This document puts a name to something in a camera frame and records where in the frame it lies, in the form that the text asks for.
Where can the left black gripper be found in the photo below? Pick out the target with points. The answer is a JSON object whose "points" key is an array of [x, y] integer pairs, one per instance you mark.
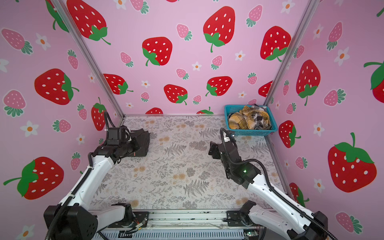
{"points": [[139, 143]]}

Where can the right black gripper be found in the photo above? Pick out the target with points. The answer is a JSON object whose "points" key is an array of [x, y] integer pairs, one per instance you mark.
{"points": [[212, 147]]}

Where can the dark grey pinstripe shirt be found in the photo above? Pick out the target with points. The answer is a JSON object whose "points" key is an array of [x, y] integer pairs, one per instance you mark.
{"points": [[143, 139]]}

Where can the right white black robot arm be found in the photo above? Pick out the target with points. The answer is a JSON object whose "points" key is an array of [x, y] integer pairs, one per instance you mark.
{"points": [[291, 220]]}

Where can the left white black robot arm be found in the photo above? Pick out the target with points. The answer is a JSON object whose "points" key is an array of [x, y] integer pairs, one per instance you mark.
{"points": [[72, 219]]}

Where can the teal plastic basket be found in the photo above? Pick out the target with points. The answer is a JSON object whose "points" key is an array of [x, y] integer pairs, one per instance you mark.
{"points": [[230, 109]]}

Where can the yellow plaid shirt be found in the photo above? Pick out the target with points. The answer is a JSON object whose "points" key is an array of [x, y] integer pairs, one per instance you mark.
{"points": [[250, 118]]}

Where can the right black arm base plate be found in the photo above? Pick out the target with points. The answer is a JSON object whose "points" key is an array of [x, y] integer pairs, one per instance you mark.
{"points": [[238, 219]]}

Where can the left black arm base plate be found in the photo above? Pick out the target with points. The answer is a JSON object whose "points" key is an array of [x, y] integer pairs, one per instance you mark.
{"points": [[138, 217]]}

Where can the aluminium frame rail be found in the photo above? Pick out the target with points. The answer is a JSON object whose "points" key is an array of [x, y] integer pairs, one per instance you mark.
{"points": [[184, 218]]}

